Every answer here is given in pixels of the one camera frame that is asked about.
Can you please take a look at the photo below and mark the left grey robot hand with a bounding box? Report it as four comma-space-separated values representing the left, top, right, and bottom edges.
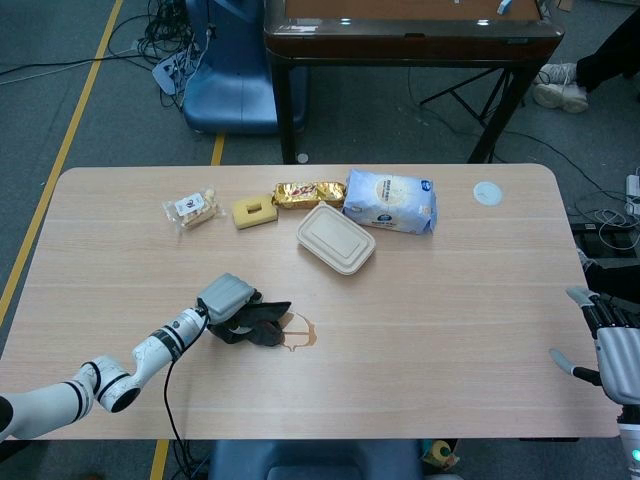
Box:
196, 272, 265, 335

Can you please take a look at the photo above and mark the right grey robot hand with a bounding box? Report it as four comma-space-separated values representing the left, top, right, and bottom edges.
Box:
548, 285, 640, 406

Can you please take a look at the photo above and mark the black and green cloth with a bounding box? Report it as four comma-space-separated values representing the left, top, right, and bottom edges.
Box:
207, 299, 294, 349

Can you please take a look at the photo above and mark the brown liquid spill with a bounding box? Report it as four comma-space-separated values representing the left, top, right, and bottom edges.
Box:
279, 312, 319, 352

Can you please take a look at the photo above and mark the yellow sponge with hole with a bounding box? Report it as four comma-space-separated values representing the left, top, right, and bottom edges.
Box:
231, 195, 279, 232

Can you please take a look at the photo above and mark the clear wrapped biscuit pack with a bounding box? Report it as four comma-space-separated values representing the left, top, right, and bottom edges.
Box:
161, 185, 224, 232

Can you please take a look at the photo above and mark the beige lidded lunch box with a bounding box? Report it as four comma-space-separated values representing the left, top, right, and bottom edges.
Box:
295, 201, 377, 278

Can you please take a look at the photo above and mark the black floor device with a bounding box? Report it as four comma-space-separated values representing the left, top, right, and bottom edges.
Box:
569, 222, 640, 259

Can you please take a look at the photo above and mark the gold foil snack pack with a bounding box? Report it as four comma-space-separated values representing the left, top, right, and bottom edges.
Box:
271, 180, 349, 210

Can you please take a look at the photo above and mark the white power strip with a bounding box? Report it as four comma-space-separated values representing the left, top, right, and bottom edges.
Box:
625, 173, 640, 216

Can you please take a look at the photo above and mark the blue robot body base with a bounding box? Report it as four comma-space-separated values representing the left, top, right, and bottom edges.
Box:
207, 439, 424, 480

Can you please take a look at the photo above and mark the blue white tissue pack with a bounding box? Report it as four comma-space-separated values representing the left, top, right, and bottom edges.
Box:
341, 168, 437, 237

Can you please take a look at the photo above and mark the yellow tape roll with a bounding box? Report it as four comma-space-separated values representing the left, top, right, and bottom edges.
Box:
422, 439, 464, 471

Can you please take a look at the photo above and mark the white floor socket board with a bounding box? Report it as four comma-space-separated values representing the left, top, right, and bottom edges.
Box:
152, 52, 201, 94

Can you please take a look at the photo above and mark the white sneaker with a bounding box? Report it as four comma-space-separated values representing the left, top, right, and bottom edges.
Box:
538, 61, 581, 86
532, 82, 590, 113

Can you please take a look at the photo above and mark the black trouser leg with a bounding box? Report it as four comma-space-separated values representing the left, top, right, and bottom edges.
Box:
574, 29, 640, 94

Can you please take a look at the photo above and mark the black tripod stand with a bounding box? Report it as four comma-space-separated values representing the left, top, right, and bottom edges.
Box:
418, 67, 526, 126

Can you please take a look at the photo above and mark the dark brown mahjong table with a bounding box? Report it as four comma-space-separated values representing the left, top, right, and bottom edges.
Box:
263, 0, 564, 165

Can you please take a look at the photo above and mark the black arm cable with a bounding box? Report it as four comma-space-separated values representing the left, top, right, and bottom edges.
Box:
163, 299, 209, 479

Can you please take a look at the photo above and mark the black floor cable bundle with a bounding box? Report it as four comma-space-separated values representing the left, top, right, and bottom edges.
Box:
134, 0, 211, 109

